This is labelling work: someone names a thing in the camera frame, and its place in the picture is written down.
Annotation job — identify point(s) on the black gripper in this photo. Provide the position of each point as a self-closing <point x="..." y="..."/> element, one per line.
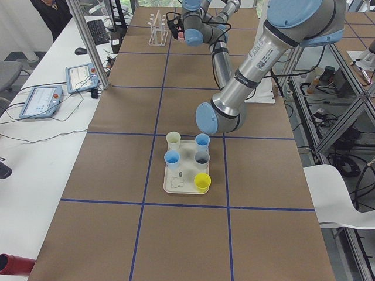
<point x="176" y="28"/>

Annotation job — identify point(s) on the pale green plastic cup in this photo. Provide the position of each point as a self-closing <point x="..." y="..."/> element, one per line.
<point x="173" y="139"/>

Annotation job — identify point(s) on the yellow plastic cup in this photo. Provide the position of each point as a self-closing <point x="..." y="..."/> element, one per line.
<point x="202" y="182"/>

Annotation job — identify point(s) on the pink plastic cup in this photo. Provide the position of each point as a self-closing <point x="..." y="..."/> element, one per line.
<point x="181" y="36"/>

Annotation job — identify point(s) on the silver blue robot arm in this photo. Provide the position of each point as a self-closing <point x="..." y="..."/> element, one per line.
<point x="289" y="24"/>
<point x="199" y="27"/>

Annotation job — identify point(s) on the light blue plastic cup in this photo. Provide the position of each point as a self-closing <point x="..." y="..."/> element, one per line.
<point x="172" y="158"/>

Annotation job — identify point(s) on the grey plastic cup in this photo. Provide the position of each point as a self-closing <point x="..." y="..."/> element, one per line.
<point x="201" y="160"/>

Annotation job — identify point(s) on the black keyboard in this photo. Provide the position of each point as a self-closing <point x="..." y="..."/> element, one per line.
<point x="98" y="31"/>

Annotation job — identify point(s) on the black computer mouse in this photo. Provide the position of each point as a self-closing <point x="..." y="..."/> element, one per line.
<point x="80" y="51"/>

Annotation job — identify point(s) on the far blue teach pendant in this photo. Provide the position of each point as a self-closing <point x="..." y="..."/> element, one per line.
<point x="81" y="78"/>

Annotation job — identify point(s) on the blue teach pendant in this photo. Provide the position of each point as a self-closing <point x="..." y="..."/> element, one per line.
<point x="42" y="102"/>
<point x="81" y="78"/>

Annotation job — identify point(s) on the person at desk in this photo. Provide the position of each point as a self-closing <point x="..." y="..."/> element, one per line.
<point x="55" y="14"/>

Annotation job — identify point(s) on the cream plastic tray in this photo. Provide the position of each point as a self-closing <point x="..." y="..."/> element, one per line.
<point x="181" y="180"/>

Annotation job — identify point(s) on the near blue teach pendant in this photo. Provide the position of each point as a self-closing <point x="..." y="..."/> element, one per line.
<point x="42" y="102"/>

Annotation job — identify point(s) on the grey office chair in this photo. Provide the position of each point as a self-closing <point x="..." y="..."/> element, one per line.
<point x="10" y="71"/>

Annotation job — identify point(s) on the white plastic chair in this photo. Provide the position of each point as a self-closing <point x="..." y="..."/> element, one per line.
<point x="331" y="200"/>

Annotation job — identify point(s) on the red cylinder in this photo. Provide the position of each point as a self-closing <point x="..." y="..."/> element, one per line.
<point x="16" y="265"/>

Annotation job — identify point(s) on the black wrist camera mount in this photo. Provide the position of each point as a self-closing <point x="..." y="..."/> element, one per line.
<point x="171" y="22"/>

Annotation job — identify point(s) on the white wire cup rack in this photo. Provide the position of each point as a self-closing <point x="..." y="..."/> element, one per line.
<point x="159" y="32"/>

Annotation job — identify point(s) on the aluminium frame post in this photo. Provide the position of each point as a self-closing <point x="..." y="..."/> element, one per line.
<point x="88" y="41"/>

